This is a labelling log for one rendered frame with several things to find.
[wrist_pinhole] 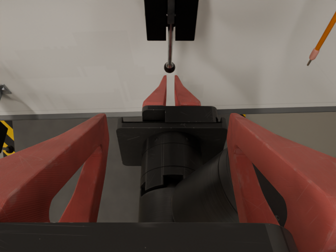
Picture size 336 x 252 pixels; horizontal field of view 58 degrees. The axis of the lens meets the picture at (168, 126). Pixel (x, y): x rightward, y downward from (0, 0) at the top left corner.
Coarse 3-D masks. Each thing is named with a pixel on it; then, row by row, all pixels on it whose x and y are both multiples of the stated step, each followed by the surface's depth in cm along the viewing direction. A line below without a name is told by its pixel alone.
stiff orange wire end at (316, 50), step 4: (332, 16) 23; (332, 20) 23; (328, 24) 24; (332, 24) 23; (328, 28) 24; (324, 32) 24; (328, 32) 24; (324, 36) 24; (320, 40) 25; (324, 40) 25; (316, 44) 26; (320, 44) 25; (316, 48) 26; (312, 52) 26; (316, 52) 26; (312, 56) 26; (308, 64) 28
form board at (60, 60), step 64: (0, 0) 34; (64, 0) 34; (128, 0) 34; (256, 0) 34; (320, 0) 34; (0, 64) 43; (64, 64) 43; (128, 64) 43; (192, 64) 43; (256, 64) 43; (320, 64) 43
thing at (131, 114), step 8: (96, 112) 55; (104, 112) 55; (112, 112) 55; (120, 112) 55; (128, 112) 55; (136, 112) 55; (224, 112) 54; (232, 112) 54; (240, 112) 54; (248, 112) 54; (256, 112) 54; (264, 112) 54; (272, 112) 54; (280, 112) 54; (288, 112) 54; (296, 112) 54
